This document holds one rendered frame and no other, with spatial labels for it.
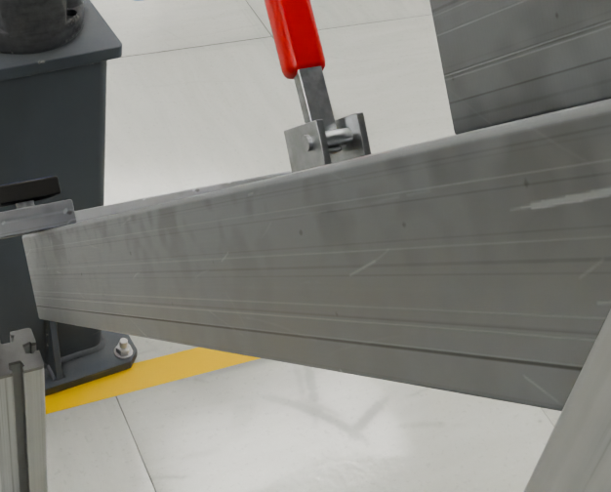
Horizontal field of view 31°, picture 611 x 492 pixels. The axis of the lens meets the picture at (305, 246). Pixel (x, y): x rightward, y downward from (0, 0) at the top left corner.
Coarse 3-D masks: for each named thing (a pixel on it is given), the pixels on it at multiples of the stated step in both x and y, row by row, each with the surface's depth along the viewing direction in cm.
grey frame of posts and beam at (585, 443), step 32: (608, 320) 15; (0, 352) 83; (32, 352) 85; (608, 352) 15; (0, 384) 82; (32, 384) 83; (576, 384) 16; (608, 384) 15; (0, 416) 84; (32, 416) 86; (576, 416) 16; (608, 416) 15; (0, 448) 87; (32, 448) 89; (544, 448) 17; (576, 448) 16; (608, 448) 16; (0, 480) 90; (32, 480) 92; (544, 480) 17; (576, 480) 16; (608, 480) 16
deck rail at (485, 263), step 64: (512, 128) 23; (576, 128) 21; (256, 192) 37; (320, 192) 32; (384, 192) 29; (448, 192) 26; (512, 192) 23; (576, 192) 22; (64, 256) 68; (128, 256) 54; (192, 256) 44; (256, 256) 38; (320, 256) 33; (384, 256) 29; (448, 256) 26; (512, 256) 24; (576, 256) 22; (64, 320) 72; (128, 320) 56; (192, 320) 46; (256, 320) 39; (320, 320) 34; (384, 320) 30; (448, 320) 27; (512, 320) 24; (576, 320) 22; (448, 384) 28; (512, 384) 25
